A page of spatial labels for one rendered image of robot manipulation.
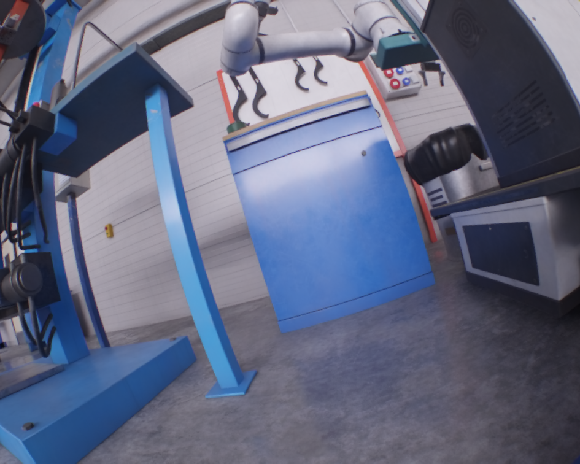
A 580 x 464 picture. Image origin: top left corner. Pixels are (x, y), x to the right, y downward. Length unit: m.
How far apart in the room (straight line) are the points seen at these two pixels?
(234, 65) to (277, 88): 1.72
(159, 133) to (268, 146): 0.52
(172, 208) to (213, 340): 0.39
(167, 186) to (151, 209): 2.11
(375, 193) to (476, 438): 0.96
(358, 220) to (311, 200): 0.21
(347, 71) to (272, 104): 0.82
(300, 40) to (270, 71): 1.75
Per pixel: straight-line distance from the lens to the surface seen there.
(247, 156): 1.20
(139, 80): 0.97
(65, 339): 1.46
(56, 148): 1.11
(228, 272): 2.46
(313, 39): 1.16
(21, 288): 0.92
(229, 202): 2.46
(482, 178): 1.42
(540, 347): 0.63
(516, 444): 0.44
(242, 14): 0.96
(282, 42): 1.09
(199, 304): 0.74
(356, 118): 1.22
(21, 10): 2.07
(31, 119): 1.00
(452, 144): 1.37
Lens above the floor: 0.35
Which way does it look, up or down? 4 degrees up
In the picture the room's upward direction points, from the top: 18 degrees counter-clockwise
